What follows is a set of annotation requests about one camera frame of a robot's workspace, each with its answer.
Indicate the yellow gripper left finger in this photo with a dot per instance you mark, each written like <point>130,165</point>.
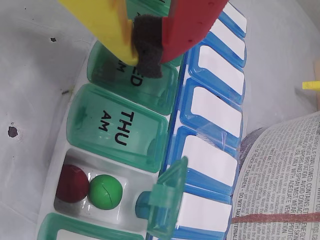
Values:
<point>100,20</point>

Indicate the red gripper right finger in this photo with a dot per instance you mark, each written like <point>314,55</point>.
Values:
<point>190,22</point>

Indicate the green blue weekly pill organizer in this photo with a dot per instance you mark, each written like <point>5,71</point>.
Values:
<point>112,125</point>

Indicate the red round pill ball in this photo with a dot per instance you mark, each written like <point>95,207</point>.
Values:
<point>72,183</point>

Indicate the green round pill ball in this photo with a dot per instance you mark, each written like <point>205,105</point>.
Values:
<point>105,192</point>

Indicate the white tablecloth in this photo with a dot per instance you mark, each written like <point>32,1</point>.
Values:
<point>25,100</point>

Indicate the small yellow plastic piece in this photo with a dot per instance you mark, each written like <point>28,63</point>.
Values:
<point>311,85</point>

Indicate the round clear labelled container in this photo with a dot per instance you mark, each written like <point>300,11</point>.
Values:
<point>287,175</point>

